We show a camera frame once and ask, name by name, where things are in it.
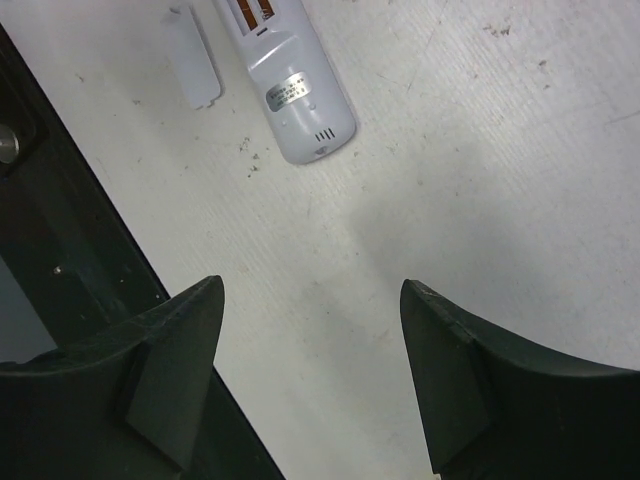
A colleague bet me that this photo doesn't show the white remote back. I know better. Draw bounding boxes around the white remote back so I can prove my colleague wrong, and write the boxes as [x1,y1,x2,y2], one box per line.
[214,1,357,165]

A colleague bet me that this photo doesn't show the white battery cover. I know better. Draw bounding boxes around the white battery cover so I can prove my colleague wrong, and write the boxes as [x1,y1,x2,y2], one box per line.
[161,3,223,110]

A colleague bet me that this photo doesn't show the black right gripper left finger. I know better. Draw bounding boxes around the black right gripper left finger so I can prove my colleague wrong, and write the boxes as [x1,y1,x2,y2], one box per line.
[1,276,224,479]

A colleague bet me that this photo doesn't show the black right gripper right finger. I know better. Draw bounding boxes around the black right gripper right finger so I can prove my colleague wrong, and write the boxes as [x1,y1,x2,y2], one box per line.
[401,280,639,479]

